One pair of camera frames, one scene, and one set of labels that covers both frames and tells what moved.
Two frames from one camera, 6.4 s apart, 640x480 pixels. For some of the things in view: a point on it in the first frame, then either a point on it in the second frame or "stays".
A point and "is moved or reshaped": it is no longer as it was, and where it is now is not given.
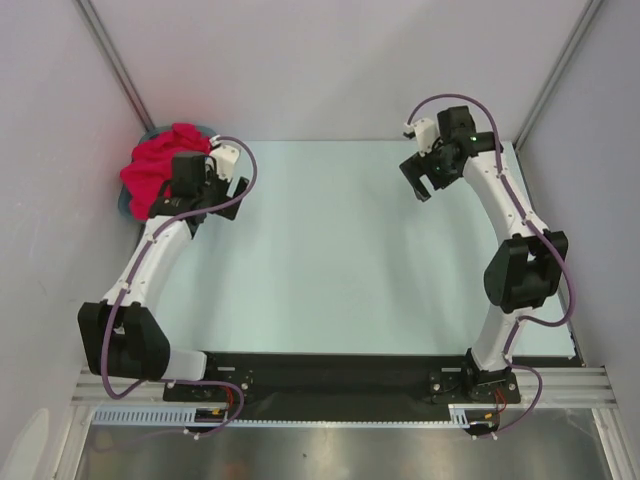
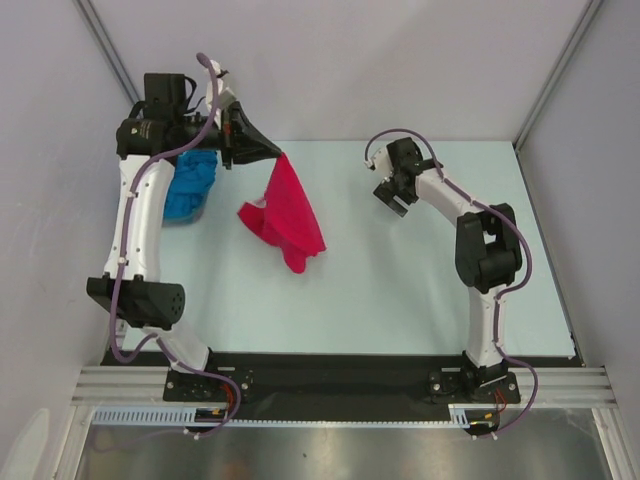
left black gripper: [239, 186] -> [247, 143]
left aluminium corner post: [103, 39] stays
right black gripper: [420, 170] -> [395, 193]
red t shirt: [149, 167] is moved or reshaped
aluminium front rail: [558, 385] stays
